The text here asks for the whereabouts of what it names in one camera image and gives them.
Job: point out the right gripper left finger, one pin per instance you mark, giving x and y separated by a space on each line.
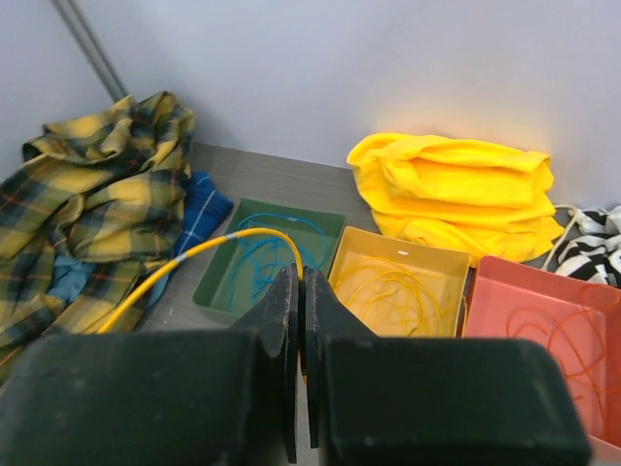
187 397

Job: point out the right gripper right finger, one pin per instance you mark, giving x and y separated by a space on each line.
430 401

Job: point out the yellow plastic bin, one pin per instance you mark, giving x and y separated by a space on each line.
398 288

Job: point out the green plastic bin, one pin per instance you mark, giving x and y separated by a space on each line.
242 271

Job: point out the blue checked cloth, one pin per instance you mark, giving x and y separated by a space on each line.
204 210

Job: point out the red plastic bin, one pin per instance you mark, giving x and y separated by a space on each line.
577 322

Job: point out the yellow cloth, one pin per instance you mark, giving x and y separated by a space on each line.
477 197

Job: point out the yellow plaid shirt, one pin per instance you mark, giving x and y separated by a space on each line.
95 207

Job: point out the black white striped cloth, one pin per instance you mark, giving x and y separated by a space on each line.
589 247

